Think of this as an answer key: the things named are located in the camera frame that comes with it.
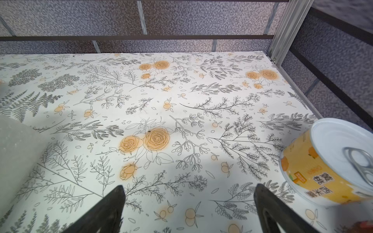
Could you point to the clear bubble wrap sheet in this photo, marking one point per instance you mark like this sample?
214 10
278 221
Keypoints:
21 147

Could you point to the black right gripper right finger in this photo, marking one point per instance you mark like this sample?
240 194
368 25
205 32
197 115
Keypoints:
274 215

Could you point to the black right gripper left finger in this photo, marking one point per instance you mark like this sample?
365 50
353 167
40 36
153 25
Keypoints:
104 217

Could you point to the red jam jar black lid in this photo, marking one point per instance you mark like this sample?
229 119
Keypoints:
362 227

